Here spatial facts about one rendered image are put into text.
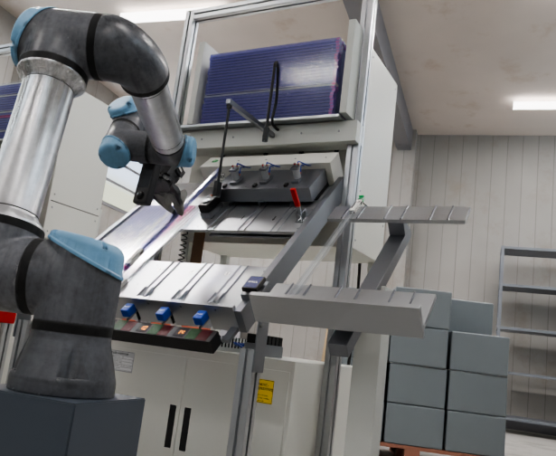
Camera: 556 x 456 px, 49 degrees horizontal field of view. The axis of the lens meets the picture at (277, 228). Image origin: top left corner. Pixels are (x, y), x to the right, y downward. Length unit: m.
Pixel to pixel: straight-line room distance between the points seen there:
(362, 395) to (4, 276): 0.77
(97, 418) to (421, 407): 3.45
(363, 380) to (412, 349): 2.84
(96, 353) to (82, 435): 0.12
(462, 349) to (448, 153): 5.29
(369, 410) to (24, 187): 0.81
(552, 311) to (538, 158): 2.09
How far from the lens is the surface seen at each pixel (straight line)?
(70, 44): 1.13
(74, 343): 0.91
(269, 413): 1.72
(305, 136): 2.02
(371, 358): 1.36
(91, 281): 0.92
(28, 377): 0.92
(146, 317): 1.61
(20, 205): 1.01
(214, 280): 1.58
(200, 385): 1.84
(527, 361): 8.68
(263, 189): 1.88
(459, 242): 8.84
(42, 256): 0.94
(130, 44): 1.12
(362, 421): 1.36
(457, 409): 4.26
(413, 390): 4.21
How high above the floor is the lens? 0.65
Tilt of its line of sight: 11 degrees up
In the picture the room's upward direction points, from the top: 7 degrees clockwise
